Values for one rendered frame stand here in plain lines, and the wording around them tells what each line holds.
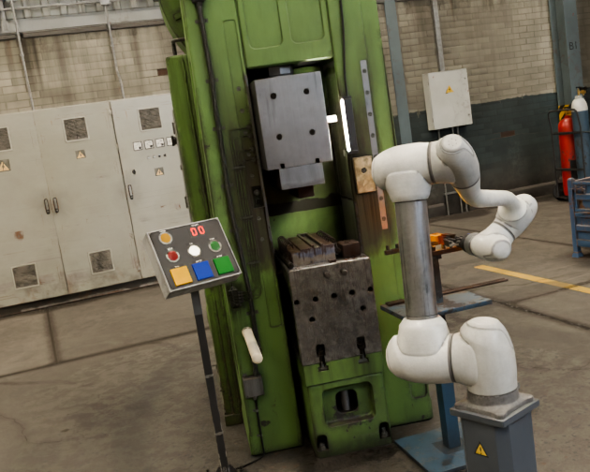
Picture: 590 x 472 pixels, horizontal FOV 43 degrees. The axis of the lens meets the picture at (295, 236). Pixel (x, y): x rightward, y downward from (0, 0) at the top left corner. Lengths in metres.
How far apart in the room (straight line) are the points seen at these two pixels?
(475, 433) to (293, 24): 2.00
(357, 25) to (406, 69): 6.77
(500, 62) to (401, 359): 8.97
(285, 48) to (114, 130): 5.15
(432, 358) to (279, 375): 1.40
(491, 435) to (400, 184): 0.81
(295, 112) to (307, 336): 1.00
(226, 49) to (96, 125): 5.07
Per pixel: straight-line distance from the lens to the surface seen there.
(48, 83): 9.08
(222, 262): 3.19
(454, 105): 10.48
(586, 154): 10.40
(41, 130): 8.38
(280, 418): 3.72
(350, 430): 3.60
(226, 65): 3.47
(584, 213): 7.03
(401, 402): 3.83
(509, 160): 11.16
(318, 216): 3.87
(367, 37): 3.60
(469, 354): 2.35
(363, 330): 3.46
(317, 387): 3.50
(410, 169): 2.33
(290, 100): 3.35
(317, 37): 3.55
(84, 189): 8.41
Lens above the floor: 1.55
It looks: 8 degrees down
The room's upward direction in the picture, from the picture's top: 9 degrees counter-clockwise
